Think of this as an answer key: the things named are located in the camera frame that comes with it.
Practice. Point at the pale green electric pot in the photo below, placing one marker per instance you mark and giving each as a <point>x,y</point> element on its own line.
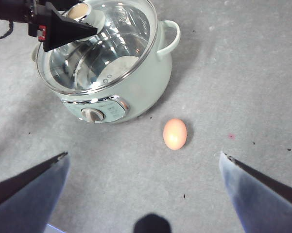
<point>148,82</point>

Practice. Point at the brown egg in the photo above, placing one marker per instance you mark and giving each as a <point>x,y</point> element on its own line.
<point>175,134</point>

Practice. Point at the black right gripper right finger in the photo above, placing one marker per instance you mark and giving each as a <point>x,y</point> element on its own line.
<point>262,206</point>

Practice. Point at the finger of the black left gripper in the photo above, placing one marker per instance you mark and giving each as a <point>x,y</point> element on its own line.
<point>63,31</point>
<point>65,3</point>

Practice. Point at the glass lid with green knob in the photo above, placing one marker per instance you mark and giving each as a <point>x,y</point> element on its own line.
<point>116,48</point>

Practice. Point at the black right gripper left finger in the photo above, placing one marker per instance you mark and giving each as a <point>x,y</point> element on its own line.
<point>26,199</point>

